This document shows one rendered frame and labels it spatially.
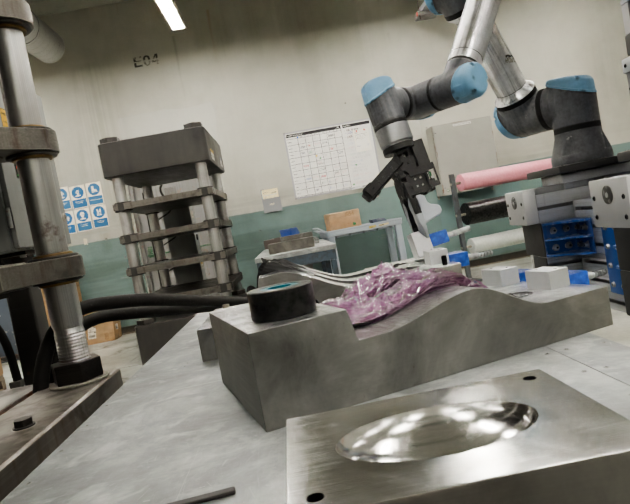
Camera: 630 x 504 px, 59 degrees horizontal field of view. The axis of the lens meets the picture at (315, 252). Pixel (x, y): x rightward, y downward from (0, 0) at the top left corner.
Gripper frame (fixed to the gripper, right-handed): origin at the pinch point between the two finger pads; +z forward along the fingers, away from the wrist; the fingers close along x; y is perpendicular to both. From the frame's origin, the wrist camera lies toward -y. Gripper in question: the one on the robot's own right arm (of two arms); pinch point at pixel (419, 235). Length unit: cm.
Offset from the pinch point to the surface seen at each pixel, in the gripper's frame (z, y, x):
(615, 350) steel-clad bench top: 23, 5, -54
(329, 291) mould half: 5.3, -23.2, -17.4
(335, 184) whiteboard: -132, 58, 626
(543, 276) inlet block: 13.4, 6.0, -39.3
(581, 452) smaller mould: 18, -17, -91
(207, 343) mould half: 7, -47, -17
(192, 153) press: -149, -81, 359
